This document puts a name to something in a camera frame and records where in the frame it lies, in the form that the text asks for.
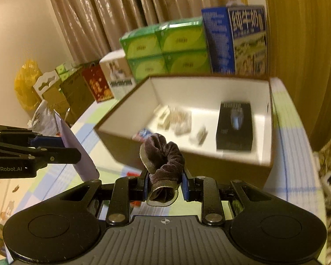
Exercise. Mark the red gold-printed box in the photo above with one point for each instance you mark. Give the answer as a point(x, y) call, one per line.
point(98, 84)

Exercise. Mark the white cardboard box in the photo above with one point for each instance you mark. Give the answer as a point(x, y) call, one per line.
point(182, 93)

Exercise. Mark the black product box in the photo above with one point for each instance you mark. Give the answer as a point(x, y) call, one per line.
point(231, 138)

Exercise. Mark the checkered cloth desktop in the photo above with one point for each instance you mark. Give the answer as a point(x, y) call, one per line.
point(292, 157)

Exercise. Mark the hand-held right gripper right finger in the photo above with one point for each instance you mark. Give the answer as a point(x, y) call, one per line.
point(185, 187)

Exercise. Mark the small green box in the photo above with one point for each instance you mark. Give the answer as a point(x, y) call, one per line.
point(63, 70)

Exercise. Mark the dark velvet scrunchie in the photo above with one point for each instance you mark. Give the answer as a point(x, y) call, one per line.
point(162, 168)

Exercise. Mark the white-topped brown carton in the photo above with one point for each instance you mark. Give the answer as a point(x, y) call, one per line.
point(48, 81)

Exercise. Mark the beige curtain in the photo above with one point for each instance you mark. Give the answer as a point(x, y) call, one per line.
point(99, 11)

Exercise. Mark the small white item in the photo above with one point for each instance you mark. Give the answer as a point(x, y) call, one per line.
point(199, 135)

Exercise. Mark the wooden door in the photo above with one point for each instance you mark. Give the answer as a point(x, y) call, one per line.
point(300, 47)

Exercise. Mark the blue red small packet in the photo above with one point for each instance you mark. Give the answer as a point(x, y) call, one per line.
point(142, 134)

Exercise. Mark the blue milk carton box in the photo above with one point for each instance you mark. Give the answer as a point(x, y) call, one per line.
point(220, 41)

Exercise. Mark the brown cardboard carton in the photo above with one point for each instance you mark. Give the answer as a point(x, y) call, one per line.
point(77, 93)

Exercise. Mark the small beige item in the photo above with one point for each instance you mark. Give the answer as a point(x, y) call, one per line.
point(180, 121)

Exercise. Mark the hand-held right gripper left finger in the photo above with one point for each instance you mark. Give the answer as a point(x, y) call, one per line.
point(145, 186)

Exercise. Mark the white plastic bag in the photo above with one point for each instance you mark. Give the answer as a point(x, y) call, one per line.
point(45, 118)

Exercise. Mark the yellow plastic bag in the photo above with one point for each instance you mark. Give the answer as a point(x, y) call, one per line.
point(27, 85)

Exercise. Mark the lavender envelope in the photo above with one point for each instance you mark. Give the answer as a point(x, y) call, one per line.
point(80, 154)

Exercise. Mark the white photo-printed box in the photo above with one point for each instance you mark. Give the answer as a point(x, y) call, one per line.
point(118, 71)

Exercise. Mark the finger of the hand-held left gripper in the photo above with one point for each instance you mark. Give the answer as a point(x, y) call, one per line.
point(63, 155)
point(48, 140)

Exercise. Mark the stack of green tissue packs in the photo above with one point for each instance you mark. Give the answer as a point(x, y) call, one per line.
point(179, 41)

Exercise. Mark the white hair claw clip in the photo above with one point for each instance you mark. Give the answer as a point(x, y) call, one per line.
point(162, 116)

